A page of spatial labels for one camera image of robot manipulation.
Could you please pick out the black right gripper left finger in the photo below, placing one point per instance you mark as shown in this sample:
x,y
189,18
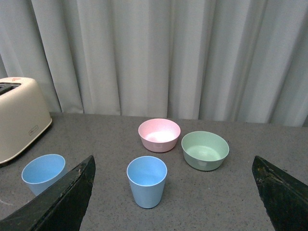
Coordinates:
x,y
61,207

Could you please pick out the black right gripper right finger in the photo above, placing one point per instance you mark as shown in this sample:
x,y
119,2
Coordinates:
x,y
284,197

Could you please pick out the light blue plastic cup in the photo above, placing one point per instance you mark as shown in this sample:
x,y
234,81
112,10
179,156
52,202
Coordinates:
x,y
147,176

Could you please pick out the green plastic bowl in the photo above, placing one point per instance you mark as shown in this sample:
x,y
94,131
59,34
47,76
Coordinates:
x,y
204,150

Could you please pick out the cream white toaster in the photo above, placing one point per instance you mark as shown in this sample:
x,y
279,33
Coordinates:
x,y
24,115

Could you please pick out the pink plastic bowl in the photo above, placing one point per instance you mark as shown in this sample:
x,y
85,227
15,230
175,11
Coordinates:
x,y
159,135

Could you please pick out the grey curtain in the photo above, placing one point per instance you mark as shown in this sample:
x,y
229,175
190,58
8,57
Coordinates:
x,y
222,60

